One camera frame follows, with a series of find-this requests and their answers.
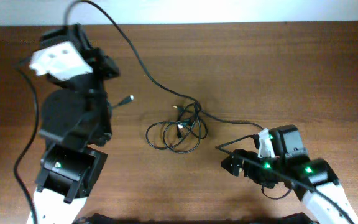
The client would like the black right camera cable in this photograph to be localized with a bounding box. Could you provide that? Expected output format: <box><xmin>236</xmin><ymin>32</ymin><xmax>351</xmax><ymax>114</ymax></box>
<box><xmin>215</xmin><ymin>134</ymin><xmax>354</xmax><ymax>224</ymax></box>

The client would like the black cable with silver plug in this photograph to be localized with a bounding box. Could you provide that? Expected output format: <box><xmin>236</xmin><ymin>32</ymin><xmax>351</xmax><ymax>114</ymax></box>
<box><xmin>64</xmin><ymin>0</ymin><xmax>264</xmax><ymax>131</ymax></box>

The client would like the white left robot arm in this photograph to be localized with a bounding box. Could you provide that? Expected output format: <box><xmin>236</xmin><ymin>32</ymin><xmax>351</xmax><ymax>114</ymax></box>
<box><xmin>28</xmin><ymin>24</ymin><xmax>120</xmax><ymax>223</ymax></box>

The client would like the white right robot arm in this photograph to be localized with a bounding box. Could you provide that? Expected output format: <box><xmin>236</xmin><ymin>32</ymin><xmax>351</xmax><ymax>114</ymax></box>
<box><xmin>221</xmin><ymin>125</ymin><xmax>358</xmax><ymax>223</ymax></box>

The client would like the black cable with gold plug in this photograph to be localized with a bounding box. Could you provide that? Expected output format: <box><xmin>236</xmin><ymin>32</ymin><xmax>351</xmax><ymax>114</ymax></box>
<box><xmin>145</xmin><ymin>105</ymin><xmax>208</xmax><ymax>154</ymax></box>

